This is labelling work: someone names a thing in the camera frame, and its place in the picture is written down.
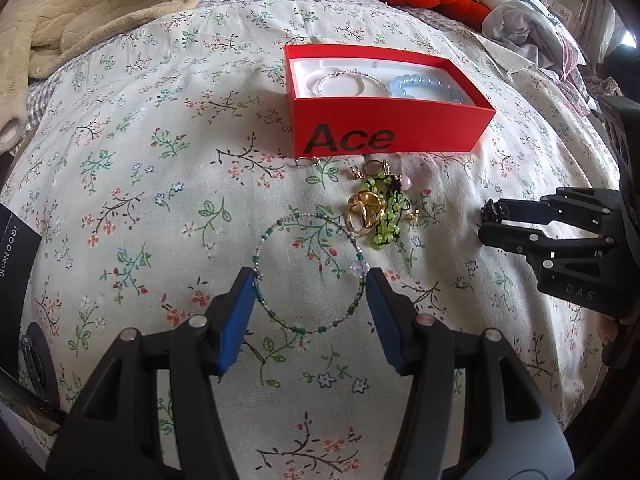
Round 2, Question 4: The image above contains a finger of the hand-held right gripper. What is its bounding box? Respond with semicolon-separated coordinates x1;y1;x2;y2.
481;187;626;228
477;225;618;261

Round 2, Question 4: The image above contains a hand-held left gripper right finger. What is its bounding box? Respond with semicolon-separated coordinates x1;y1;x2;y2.
365;266;573;480

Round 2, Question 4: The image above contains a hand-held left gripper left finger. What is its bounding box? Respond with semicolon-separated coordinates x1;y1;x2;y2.
47;266;258;480

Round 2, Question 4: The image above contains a thin green beaded bracelet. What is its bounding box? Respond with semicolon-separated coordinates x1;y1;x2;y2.
252;213;372;336

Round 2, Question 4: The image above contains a gold ring cluster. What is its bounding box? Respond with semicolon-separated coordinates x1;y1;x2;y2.
346;190;388;236

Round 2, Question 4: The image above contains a green beaded flower chain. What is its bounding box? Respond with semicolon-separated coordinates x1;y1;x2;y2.
357;171;415;251

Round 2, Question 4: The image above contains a red cardboard box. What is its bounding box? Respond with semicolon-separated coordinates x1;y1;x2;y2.
284;43;497;158

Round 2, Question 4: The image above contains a person's right hand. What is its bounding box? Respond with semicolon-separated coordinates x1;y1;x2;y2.
600;317;625;366

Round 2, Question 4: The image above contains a pile of light clothes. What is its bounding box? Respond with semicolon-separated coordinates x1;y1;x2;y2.
479;0;601;106

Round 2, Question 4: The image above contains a dark round pouch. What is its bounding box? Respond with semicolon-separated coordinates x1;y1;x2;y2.
19;322;62;413

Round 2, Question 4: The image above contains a black phone box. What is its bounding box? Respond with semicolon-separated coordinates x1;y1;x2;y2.
0;204;43;361

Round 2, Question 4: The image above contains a beige fleece blanket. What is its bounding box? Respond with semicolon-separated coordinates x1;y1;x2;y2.
0;0;201;156

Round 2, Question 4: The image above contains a light blue bead bracelet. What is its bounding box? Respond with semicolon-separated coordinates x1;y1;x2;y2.
387;74;463;106

